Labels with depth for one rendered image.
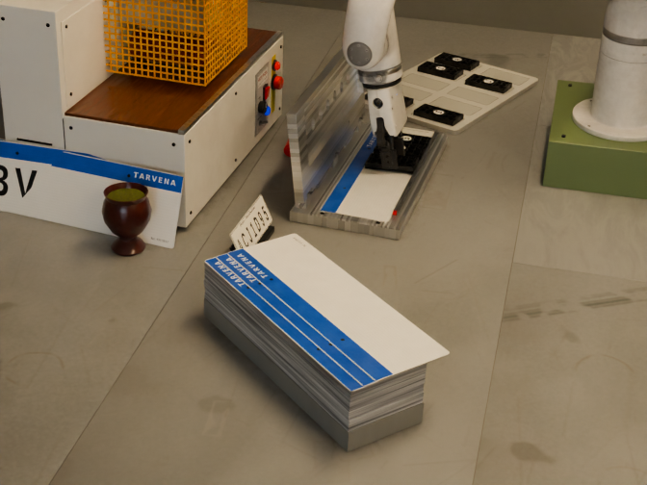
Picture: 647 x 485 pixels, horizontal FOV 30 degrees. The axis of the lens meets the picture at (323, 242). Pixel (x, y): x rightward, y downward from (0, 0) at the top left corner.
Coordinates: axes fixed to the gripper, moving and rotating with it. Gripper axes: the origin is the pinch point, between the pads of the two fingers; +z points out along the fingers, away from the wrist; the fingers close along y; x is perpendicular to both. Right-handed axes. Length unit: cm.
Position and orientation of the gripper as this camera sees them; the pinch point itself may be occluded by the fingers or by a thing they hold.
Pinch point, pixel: (392, 154)
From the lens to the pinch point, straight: 238.2
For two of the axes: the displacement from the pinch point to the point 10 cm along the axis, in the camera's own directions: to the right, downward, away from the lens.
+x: -9.4, 0.1, 3.3
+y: 2.8, -4.6, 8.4
